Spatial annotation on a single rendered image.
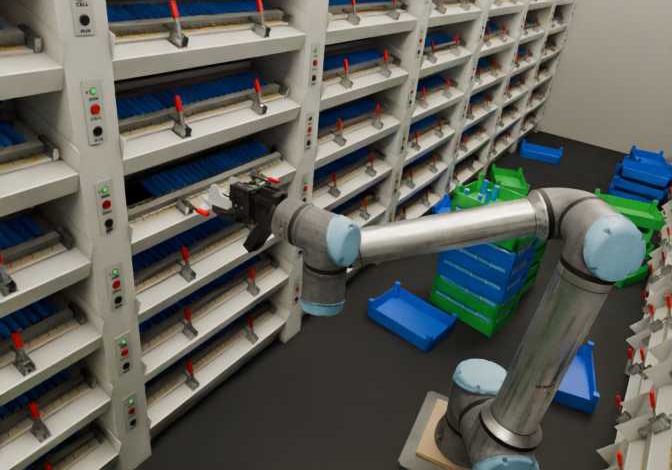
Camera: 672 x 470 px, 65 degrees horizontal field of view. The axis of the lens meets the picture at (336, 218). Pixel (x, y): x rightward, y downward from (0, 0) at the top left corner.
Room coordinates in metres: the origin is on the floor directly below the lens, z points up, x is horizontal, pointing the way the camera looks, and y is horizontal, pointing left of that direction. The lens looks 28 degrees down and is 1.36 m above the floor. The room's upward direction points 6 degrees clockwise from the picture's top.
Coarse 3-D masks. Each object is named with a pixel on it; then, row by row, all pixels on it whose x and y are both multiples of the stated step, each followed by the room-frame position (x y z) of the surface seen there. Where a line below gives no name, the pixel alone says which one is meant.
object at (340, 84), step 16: (336, 48) 1.95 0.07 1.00; (352, 48) 2.03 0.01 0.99; (368, 48) 2.11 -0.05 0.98; (384, 48) 2.16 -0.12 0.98; (336, 64) 1.84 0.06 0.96; (352, 64) 1.91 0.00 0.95; (368, 64) 1.94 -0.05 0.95; (384, 64) 2.06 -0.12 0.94; (400, 64) 2.12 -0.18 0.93; (336, 80) 1.76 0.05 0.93; (352, 80) 1.81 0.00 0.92; (368, 80) 1.87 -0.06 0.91; (384, 80) 1.93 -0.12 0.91; (400, 80) 2.06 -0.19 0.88; (320, 96) 1.58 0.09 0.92; (336, 96) 1.66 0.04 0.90; (352, 96) 1.76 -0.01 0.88
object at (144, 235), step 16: (272, 144) 1.55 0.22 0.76; (288, 160) 1.51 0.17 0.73; (272, 176) 1.41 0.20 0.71; (288, 176) 1.47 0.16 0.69; (128, 208) 1.08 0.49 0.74; (176, 208) 1.14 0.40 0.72; (208, 208) 1.18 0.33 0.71; (128, 224) 0.98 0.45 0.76; (144, 224) 1.05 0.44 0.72; (160, 224) 1.07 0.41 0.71; (176, 224) 1.09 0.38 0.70; (192, 224) 1.15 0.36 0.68; (144, 240) 1.01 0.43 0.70; (160, 240) 1.06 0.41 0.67
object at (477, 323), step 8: (432, 288) 1.86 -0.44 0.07; (432, 296) 1.85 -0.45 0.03; (440, 296) 1.83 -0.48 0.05; (440, 304) 1.82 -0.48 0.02; (448, 304) 1.80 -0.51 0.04; (448, 312) 1.79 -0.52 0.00; (456, 312) 1.77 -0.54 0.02; (464, 312) 1.75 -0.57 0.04; (512, 312) 1.79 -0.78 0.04; (464, 320) 1.74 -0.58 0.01; (472, 320) 1.72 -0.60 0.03; (480, 320) 1.70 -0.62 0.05; (504, 320) 1.74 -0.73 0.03; (480, 328) 1.69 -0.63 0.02; (488, 328) 1.67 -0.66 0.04; (496, 328) 1.69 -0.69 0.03; (488, 336) 1.67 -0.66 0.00
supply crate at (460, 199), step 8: (480, 176) 1.99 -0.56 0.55; (456, 184) 1.86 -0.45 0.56; (472, 184) 1.96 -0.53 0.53; (480, 184) 1.99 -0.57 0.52; (488, 184) 1.98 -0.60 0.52; (456, 192) 1.85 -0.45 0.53; (472, 192) 1.97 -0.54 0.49; (480, 192) 1.98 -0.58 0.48; (504, 192) 1.93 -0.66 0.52; (512, 192) 1.91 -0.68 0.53; (456, 200) 1.85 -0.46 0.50; (464, 200) 1.83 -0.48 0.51; (472, 200) 1.81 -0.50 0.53; (496, 200) 1.92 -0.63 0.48; (504, 200) 1.93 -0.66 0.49; (464, 208) 1.82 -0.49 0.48
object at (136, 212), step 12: (276, 156) 1.48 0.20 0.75; (240, 168) 1.36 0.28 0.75; (204, 180) 1.25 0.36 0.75; (216, 180) 1.27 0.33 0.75; (228, 180) 1.30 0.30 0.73; (180, 192) 1.17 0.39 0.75; (192, 192) 1.20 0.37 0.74; (144, 204) 1.08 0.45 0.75; (156, 204) 1.10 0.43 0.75; (168, 204) 1.13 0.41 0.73; (132, 216) 1.04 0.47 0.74
